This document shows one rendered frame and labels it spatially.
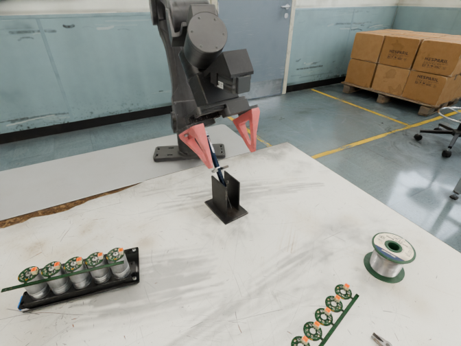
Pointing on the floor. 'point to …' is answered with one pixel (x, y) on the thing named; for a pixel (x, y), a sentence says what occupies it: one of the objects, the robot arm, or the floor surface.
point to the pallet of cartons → (407, 67)
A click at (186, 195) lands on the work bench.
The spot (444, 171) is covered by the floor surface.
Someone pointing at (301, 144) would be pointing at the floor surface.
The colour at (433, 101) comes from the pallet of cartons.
